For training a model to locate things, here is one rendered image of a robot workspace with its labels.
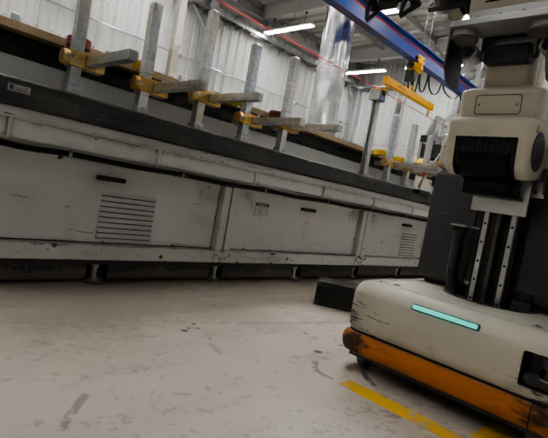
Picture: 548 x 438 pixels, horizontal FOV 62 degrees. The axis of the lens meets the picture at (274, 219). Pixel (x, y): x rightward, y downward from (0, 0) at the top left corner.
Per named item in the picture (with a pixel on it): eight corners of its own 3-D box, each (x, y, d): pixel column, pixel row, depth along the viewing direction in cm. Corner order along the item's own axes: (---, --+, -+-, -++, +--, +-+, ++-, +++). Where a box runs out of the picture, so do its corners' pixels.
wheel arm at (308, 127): (341, 134, 202) (343, 124, 202) (337, 132, 199) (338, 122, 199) (273, 131, 232) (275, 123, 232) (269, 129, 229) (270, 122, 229)
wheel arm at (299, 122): (304, 129, 184) (306, 118, 184) (298, 127, 182) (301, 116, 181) (235, 126, 214) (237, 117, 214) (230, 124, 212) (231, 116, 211)
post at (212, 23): (201, 129, 184) (221, 11, 182) (193, 128, 182) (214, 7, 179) (196, 129, 187) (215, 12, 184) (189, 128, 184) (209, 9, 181)
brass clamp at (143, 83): (168, 98, 170) (170, 85, 170) (136, 88, 160) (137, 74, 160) (159, 99, 174) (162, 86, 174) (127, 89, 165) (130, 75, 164)
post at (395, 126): (387, 189, 292) (401, 115, 290) (384, 188, 290) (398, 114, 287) (382, 189, 295) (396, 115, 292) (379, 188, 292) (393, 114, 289)
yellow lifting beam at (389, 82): (431, 115, 852) (435, 98, 850) (385, 89, 729) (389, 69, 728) (427, 115, 858) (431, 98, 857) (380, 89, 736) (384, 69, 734)
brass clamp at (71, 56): (104, 75, 152) (107, 60, 152) (63, 62, 142) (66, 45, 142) (96, 76, 156) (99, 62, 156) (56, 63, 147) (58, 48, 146)
